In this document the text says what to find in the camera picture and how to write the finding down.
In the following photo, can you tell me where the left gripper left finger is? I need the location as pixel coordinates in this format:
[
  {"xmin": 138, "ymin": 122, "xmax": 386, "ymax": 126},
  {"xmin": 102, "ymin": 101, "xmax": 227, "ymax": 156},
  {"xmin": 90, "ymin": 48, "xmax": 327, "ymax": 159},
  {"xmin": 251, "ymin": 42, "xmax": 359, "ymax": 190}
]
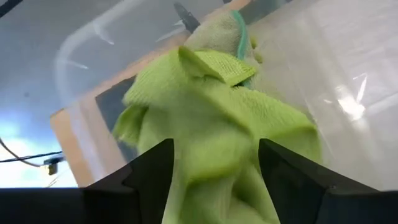
[{"xmin": 83, "ymin": 138, "xmax": 175, "ymax": 224}]

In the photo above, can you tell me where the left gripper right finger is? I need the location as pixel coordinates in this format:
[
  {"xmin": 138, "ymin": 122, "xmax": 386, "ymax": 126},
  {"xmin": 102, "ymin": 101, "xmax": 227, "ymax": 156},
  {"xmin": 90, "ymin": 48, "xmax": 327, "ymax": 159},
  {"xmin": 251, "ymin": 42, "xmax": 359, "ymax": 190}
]
[{"xmin": 257, "ymin": 138, "xmax": 379, "ymax": 224}]

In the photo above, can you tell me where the green knit towel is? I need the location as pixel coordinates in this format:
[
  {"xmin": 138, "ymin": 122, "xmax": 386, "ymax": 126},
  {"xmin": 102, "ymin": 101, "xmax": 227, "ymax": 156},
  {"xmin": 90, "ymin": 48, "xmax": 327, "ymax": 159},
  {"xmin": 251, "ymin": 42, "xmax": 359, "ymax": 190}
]
[{"xmin": 111, "ymin": 45, "xmax": 323, "ymax": 224}]

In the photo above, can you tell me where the pale green towel teal edge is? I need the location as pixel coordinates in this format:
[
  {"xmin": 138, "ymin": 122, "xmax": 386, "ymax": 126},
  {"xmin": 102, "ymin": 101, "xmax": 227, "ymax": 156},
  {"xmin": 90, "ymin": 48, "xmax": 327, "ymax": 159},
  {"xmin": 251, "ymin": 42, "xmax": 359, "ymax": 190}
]
[{"xmin": 183, "ymin": 9, "xmax": 265, "ymax": 91}]

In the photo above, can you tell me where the clear plastic bin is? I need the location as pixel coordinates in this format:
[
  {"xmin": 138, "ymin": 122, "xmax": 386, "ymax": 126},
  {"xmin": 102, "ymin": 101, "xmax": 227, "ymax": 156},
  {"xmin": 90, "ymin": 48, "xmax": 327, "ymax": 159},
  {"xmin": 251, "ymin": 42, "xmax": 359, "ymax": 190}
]
[{"xmin": 49, "ymin": 0, "xmax": 398, "ymax": 192}]

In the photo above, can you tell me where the black clip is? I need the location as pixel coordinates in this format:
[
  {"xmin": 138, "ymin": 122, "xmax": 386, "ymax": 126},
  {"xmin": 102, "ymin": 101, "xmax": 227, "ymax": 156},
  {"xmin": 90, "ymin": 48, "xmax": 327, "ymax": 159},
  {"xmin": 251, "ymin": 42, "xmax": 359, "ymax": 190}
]
[{"xmin": 173, "ymin": 2, "xmax": 201, "ymax": 34}]

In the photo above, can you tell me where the black bar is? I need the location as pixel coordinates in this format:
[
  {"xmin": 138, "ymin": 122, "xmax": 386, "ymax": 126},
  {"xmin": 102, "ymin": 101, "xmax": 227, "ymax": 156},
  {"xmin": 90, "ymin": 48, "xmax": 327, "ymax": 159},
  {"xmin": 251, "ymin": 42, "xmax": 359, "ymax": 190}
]
[{"xmin": 0, "ymin": 0, "xmax": 24, "ymax": 11}]

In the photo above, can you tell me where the small cable connector box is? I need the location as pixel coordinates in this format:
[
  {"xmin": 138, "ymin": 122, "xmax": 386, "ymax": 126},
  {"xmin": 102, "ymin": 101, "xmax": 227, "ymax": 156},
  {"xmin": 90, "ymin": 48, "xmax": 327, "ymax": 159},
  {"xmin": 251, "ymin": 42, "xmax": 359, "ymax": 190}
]
[{"xmin": 43, "ymin": 156, "xmax": 65, "ymax": 176}]

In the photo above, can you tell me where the black cable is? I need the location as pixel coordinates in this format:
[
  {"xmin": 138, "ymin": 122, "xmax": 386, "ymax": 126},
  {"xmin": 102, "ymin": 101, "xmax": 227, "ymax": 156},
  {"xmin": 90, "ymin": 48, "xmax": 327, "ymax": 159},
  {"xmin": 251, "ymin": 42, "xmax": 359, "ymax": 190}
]
[{"xmin": 0, "ymin": 151, "xmax": 64, "ymax": 164}]

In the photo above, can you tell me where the grey cable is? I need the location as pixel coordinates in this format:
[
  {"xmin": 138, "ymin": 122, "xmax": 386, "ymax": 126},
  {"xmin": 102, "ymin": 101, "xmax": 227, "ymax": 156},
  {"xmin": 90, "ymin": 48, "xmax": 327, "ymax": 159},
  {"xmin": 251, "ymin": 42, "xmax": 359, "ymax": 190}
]
[{"xmin": 0, "ymin": 136, "xmax": 43, "ymax": 168}]

